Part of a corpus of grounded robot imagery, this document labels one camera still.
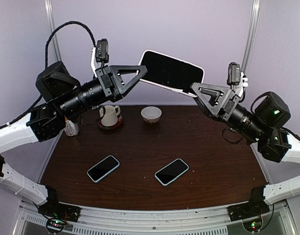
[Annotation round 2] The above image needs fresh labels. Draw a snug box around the left aluminium frame post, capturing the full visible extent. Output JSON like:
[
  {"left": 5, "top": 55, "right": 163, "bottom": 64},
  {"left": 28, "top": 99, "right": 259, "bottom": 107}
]
[{"left": 44, "top": 0, "right": 61, "bottom": 61}]

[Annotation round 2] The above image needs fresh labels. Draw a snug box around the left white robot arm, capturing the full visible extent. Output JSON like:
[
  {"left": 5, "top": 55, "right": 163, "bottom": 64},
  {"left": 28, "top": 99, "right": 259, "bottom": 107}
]
[{"left": 0, "top": 61, "right": 147, "bottom": 217}]

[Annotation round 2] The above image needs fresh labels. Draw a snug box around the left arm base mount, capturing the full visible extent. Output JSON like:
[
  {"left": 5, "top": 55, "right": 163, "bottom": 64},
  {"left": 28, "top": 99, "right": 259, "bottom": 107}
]
[{"left": 34, "top": 198, "right": 81, "bottom": 235}]

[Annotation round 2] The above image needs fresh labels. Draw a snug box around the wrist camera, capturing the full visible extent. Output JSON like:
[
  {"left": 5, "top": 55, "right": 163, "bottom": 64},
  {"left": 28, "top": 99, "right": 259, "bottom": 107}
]
[
  {"left": 226, "top": 62, "right": 249, "bottom": 98},
  {"left": 90, "top": 38, "right": 109, "bottom": 78}
]

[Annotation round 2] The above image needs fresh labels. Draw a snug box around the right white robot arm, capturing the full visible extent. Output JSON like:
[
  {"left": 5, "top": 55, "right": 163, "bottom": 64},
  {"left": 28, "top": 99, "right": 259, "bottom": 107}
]
[{"left": 191, "top": 82, "right": 300, "bottom": 164}]

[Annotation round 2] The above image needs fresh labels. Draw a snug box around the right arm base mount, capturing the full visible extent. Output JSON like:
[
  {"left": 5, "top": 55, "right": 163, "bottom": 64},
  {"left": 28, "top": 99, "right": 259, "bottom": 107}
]
[{"left": 227, "top": 200, "right": 270, "bottom": 234}]

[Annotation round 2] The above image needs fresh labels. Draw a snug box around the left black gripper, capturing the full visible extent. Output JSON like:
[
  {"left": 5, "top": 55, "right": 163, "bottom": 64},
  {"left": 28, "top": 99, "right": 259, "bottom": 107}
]
[{"left": 58, "top": 64, "right": 148, "bottom": 119}]

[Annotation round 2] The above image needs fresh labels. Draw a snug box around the aluminium frame post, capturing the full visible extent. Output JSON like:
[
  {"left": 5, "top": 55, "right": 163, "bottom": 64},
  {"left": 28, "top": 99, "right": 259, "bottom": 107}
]
[
  {"left": 241, "top": 0, "right": 260, "bottom": 74},
  {"left": 44, "top": 0, "right": 61, "bottom": 61}
]

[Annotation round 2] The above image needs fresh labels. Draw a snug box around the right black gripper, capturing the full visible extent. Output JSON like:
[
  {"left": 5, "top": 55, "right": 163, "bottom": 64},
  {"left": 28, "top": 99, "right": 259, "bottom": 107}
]
[{"left": 188, "top": 82, "right": 267, "bottom": 143}]

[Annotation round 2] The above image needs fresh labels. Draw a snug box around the front aluminium rail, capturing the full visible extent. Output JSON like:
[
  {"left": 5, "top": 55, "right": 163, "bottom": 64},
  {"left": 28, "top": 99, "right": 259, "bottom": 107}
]
[{"left": 12, "top": 199, "right": 295, "bottom": 235}]

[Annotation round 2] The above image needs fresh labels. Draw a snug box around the phone blue case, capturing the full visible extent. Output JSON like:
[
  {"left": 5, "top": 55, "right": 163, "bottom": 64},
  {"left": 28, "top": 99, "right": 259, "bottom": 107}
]
[
  {"left": 87, "top": 155, "right": 120, "bottom": 183},
  {"left": 154, "top": 158, "right": 189, "bottom": 186}
]

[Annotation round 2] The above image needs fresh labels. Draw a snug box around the white ceramic bowl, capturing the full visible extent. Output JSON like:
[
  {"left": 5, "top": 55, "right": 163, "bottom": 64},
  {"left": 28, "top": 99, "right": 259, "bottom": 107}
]
[{"left": 141, "top": 106, "right": 162, "bottom": 124}]

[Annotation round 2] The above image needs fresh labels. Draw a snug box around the pink phone case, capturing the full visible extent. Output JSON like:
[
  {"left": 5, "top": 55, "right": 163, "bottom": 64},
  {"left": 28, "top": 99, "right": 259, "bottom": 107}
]
[{"left": 139, "top": 50, "right": 205, "bottom": 98}]

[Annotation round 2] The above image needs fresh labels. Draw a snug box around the white mug orange inside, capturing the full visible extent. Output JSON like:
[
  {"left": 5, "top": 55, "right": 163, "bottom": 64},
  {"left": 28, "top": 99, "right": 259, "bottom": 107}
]
[{"left": 64, "top": 118, "right": 79, "bottom": 137}]

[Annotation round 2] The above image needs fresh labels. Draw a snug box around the right aluminium frame post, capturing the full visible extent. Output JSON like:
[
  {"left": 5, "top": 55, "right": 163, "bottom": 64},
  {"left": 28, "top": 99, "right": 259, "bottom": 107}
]
[{"left": 241, "top": 0, "right": 260, "bottom": 74}]

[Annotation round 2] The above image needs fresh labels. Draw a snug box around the red patterned coaster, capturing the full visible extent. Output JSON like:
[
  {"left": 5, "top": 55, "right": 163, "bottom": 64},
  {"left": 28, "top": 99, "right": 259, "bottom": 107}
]
[{"left": 98, "top": 115, "right": 123, "bottom": 130}]

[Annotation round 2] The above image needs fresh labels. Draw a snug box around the left phone blue case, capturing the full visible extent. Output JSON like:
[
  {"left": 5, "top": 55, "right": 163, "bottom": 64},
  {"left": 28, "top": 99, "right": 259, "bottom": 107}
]
[{"left": 87, "top": 155, "right": 120, "bottom": 183}]

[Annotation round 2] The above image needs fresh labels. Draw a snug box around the middle phone blue case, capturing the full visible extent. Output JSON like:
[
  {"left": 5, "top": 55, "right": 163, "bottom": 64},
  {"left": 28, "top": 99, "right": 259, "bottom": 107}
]
[{"left": 154, "top": 158, "right": 189, "bottom": 186}]

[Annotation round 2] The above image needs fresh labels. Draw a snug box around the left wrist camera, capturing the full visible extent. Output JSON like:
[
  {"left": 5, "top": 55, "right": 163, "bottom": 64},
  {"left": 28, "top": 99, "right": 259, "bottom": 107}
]
[{"left": 90, "top": 38, "right": 109, "bottom": 78}]

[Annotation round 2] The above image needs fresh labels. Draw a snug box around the cream ribbed mug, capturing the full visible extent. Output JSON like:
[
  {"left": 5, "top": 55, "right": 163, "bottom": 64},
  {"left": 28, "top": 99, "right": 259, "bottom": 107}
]
[{"left": 99, "top": 105, "right": 121, "bottom": 127}]

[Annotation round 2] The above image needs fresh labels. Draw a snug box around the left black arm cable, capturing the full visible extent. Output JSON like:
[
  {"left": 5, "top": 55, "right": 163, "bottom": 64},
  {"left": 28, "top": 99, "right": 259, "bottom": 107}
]
[{"left": 44, "top": 21, "right": 97, "bottom": 68}]

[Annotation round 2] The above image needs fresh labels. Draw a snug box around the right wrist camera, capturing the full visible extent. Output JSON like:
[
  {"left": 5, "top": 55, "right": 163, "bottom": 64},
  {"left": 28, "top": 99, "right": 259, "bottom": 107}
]
[{"left": 226, "top": 62, "right": 249, "bottom": 98}]

